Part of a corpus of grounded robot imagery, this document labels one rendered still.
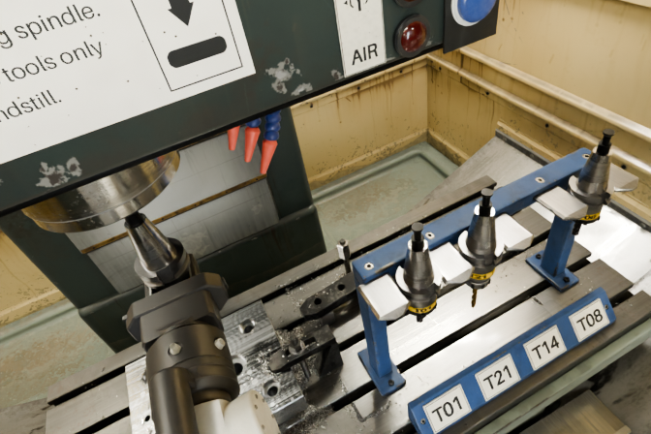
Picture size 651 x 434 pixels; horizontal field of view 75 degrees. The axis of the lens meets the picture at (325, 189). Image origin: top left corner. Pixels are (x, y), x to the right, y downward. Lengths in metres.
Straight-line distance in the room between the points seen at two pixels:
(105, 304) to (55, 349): 0.46
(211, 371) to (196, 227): 0.70
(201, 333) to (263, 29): 0.34
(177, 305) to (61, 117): 0.34
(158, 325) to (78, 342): 1.14
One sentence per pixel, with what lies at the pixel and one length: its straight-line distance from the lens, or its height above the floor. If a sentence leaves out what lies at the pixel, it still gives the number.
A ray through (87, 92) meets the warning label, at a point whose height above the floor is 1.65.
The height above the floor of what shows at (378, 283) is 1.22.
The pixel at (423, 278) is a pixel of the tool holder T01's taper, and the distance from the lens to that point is 0.60.
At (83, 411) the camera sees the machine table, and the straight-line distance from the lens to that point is 1.10.
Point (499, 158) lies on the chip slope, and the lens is 1.47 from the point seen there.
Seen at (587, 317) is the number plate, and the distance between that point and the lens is 0.98.
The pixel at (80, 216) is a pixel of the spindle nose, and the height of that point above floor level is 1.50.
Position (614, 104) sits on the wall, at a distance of 1.22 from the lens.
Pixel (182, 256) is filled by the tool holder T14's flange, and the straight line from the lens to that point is 0.57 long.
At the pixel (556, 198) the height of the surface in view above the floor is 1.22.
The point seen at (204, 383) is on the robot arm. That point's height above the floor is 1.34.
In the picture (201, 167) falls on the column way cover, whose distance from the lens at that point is 1.03.
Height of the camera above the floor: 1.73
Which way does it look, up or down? 41 degrees down
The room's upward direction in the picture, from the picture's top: 12 degrees counter-clockwise
